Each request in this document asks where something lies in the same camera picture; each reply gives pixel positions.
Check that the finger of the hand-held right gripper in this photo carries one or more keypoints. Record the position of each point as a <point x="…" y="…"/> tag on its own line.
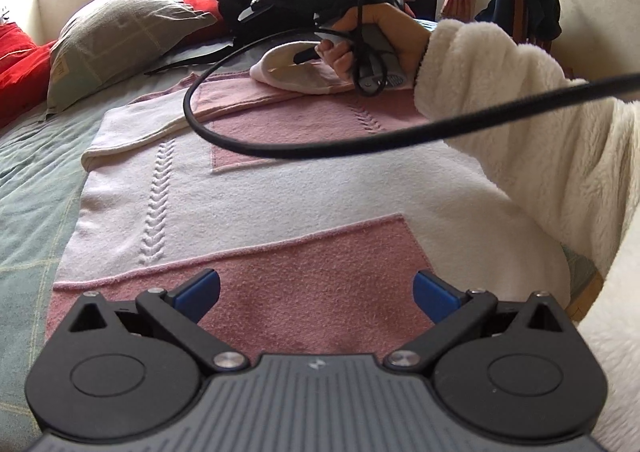
<point x="330" y="35"/>
<point x="307" y="57"/>

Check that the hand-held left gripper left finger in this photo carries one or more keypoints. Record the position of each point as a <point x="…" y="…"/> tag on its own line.
<point x="200" y="293"/>

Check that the person's right forearm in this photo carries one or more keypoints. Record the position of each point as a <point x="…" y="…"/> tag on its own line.
<point x="525" y="132"/>

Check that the person's right hand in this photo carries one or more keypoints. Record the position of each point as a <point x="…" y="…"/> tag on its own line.
<point x="400" y="37"/>

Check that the grey green plaid pillow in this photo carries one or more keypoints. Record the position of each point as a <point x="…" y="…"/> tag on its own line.
<point x="115" y="37"/>

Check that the small metal wall fixture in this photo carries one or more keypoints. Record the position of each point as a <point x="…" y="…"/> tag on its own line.
<point x="5" y="17"/>

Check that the pink and white sweater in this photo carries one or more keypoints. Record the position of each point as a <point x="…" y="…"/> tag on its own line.
<point x="300" y="197"/>

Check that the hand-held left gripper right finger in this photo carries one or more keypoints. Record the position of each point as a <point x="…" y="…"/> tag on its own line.
<point x="434" y="296"/>

